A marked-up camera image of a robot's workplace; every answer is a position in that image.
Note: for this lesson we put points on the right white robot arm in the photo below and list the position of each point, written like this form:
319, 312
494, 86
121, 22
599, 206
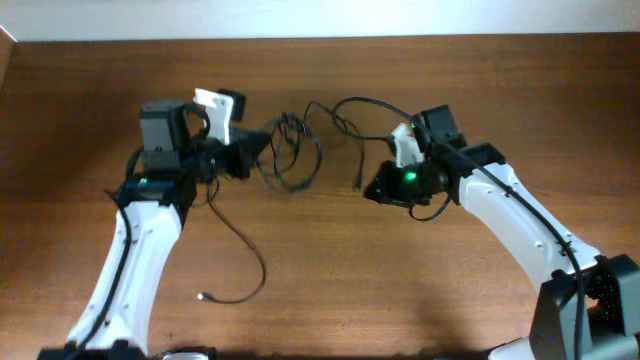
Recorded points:
588, 303

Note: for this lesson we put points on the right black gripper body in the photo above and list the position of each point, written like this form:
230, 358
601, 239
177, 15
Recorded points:
406, 186

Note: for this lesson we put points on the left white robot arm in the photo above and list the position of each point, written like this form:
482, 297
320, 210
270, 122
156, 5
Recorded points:
184, 145

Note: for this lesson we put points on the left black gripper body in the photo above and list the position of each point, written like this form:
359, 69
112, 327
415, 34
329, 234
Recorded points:
231, 160

